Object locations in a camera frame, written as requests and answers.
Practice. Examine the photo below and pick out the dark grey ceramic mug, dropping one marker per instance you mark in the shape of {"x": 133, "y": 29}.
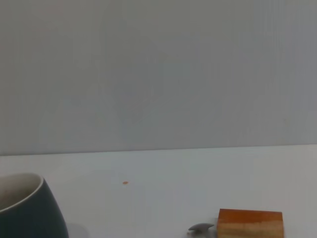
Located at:
{"x": 37, "y": 215}

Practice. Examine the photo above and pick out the orange-topped wooden block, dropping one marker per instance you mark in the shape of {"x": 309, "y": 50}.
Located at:
{"x": 250, "y": 223}

